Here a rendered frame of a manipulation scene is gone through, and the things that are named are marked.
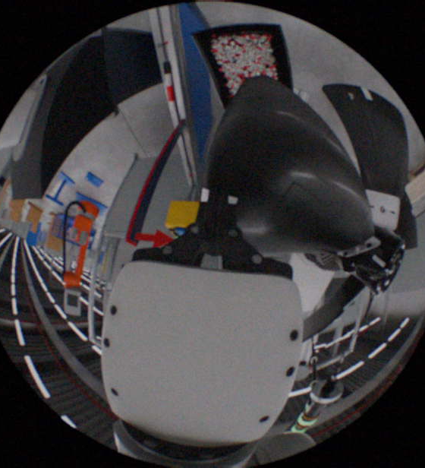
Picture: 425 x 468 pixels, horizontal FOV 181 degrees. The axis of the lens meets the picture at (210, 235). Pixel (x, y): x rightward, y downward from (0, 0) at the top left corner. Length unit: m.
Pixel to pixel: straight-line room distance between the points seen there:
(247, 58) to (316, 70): 1.04
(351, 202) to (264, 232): 0.10
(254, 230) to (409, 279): 5.91
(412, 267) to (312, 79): 5.48
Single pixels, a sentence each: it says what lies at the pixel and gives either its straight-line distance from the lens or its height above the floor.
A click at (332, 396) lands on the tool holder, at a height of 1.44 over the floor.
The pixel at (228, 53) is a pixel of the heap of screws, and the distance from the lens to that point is 0.38.
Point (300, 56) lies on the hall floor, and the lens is 1.34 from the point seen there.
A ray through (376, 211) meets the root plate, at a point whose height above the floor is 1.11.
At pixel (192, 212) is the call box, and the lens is 0.42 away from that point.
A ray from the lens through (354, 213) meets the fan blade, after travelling 0.17.
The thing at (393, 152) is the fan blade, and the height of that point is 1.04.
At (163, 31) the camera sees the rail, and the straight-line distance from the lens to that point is 0.42.
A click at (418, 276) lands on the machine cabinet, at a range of 5.87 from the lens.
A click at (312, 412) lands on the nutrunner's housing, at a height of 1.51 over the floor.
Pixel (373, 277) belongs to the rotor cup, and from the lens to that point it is 0.30.
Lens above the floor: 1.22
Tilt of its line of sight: 19 degrees down
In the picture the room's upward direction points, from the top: 174 degrees counter-clockwise
